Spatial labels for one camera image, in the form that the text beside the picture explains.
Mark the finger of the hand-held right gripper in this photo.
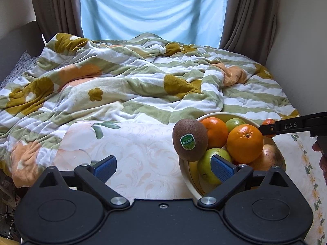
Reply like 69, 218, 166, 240
258, 119, 311, 136

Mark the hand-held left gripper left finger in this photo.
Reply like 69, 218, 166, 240
38, 155, 130, 209

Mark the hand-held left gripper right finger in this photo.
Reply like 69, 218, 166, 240
198, 155, 289, 208

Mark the green apple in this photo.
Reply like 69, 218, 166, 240
225, 118, 247, 133
198, 148, 233, 185

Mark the small mandarin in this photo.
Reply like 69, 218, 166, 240
262, 119, 277, 138

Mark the orange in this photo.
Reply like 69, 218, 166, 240
226, 124, 264, 164
201, 117, 229, 149

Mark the cream oval bowl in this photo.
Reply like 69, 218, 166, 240
178, 112, 287, 202

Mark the brown kiwi with sticker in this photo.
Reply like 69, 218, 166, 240
173, 119, 208, 162

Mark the person's right hand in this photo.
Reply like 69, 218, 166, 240
313, 142, 327, 182

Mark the floral tablecloth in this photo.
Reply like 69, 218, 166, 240
52, 121, 327, 245

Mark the striped floral blanket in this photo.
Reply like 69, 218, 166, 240
0, 33, 301, 187

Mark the brown curtain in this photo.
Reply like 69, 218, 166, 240
29, 0, 84, 43
220, 0, 281, 65

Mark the grey patterned bed sheet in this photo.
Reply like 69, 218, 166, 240
0, 51, 39, 87

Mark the grey bed headboard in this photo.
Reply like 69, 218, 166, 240
0, 20, 44, 82

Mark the light blue curtain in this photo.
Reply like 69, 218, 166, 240
79, 0, 229, 49

